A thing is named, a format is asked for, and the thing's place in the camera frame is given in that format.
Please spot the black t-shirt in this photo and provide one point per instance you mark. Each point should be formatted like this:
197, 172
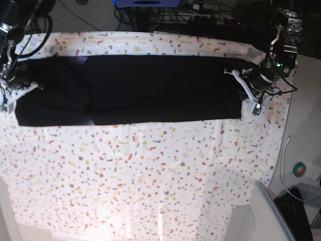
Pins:
129, 89

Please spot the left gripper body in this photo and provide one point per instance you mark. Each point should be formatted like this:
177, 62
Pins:
259, 80

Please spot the white monitor edge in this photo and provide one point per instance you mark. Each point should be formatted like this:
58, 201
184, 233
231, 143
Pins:
269, 223

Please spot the black keyboard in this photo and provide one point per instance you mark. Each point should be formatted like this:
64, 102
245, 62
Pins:
294, 214

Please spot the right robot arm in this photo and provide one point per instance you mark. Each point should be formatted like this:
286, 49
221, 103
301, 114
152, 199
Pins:
15, 17

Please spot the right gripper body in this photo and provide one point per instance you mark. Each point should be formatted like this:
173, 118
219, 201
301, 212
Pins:
19, 78

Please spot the blue box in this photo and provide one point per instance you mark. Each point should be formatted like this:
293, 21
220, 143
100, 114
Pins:
148, 3

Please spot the green tape roll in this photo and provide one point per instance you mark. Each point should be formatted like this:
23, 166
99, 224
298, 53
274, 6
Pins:
299, 169

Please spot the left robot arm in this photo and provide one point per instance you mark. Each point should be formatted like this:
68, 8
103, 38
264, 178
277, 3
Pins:
281, 55

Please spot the terrazzo patterned tablecloth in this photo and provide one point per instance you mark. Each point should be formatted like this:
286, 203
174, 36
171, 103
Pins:
153, 181

